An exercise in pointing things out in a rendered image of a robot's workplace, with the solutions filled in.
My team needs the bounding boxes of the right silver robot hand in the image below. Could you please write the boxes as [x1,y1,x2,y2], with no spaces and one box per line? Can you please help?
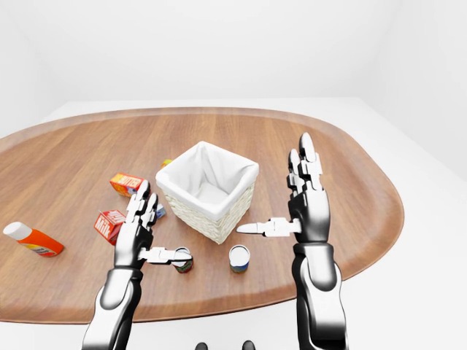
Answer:
[236,132,331,246]

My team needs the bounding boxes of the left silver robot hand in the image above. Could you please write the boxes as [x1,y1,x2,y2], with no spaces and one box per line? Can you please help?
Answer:
[113,179,193,271]

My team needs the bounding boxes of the white lined wicker basket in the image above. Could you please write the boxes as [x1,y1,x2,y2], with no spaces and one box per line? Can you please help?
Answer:
[155,140,260,245]

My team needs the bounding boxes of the red milk carton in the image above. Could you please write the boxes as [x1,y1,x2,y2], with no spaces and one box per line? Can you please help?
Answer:
[93,209,127,246]

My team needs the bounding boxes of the orange butter box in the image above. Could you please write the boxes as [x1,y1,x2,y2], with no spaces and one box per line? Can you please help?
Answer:
[109,172,145,198]

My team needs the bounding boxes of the red and green tin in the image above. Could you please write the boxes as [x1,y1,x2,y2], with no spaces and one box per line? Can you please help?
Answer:
[172,246,194,274]

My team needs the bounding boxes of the blue and yellow tin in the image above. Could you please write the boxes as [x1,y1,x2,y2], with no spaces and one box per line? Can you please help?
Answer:
[228,244,251,274]

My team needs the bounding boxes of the orange bottle with white cap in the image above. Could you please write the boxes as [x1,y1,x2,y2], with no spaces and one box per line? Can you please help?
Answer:
[2,221,65,258]

